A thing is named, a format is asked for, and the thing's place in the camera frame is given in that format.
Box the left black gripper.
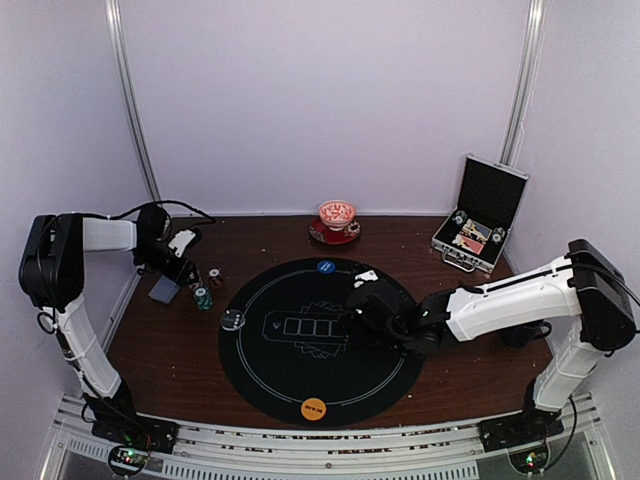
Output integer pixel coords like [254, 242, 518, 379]
[133, 242, 198, 286]

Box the clear dealer button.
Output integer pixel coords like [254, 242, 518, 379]
[220, 309, 246, 332]

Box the blue small blind button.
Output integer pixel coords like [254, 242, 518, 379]
[317, 260, 336, 274]

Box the orange big blind button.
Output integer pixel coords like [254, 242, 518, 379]
[300, 397, 327, 422]

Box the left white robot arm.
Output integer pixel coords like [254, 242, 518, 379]
[19, 202, 202, 399]

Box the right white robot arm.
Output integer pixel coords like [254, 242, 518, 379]
[339, 239, 638, 442]

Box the grey card deck box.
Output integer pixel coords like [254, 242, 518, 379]
[149, 276, 182, 305]

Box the green poker chip stack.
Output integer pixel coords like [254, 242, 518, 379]
[193, 286, 214, 311]

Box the orange black chip stack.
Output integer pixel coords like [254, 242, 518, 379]
[207, 268, 224, 289]

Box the round black poker mat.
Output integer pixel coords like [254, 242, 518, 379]
[218, 257, 424, 428]

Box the playing card deck in case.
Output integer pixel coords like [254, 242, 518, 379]
[452, 219, 492, 255]

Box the aluminium poker case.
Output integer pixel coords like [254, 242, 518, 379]
[431, 155, 529, 274]

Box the dark blue mug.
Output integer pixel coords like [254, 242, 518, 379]
[499, 320, 552, 348]

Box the red floral saucer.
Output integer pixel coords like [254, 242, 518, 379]
[309, 216, 361, 246]

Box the chip roll in case left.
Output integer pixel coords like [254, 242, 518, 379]
[451, 210, 468, 226]

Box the chip roll in case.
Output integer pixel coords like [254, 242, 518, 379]
[490, 227, 507, 244]
[451, 210, 468, 226]

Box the red patterned bowl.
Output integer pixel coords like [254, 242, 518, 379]
[317, 200, 356, 231]

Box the chip roll in case right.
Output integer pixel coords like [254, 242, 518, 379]
[490, 227, 507, 244]

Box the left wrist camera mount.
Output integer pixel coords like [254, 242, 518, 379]
[168, 227, 202, 258]

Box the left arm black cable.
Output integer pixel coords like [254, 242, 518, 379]
[34, 199, 219, 331]

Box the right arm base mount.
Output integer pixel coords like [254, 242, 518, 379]
[478, 407, 575, 477]

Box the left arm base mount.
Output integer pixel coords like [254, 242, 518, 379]
[83, 384, 179, 454]

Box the left aluminium frame post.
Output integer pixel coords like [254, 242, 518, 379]
[104, 0, 161, 200]

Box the aluminium frame post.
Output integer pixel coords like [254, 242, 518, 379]
[104, 0, 161, 200]
[499, 0, 547, 167]

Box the right aluminium frame post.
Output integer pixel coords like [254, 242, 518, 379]
[499, 0, 547, 167]

